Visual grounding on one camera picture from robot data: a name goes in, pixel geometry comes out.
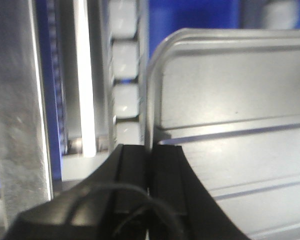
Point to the silver ribbed metal tray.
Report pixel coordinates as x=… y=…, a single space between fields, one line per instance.
x=231 y=99

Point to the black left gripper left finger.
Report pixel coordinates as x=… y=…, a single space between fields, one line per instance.
x=90 y=209

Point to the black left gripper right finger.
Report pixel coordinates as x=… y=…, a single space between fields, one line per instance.
x=174 y=182

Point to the left steel divider rail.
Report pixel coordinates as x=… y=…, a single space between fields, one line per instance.
x=25 y=175

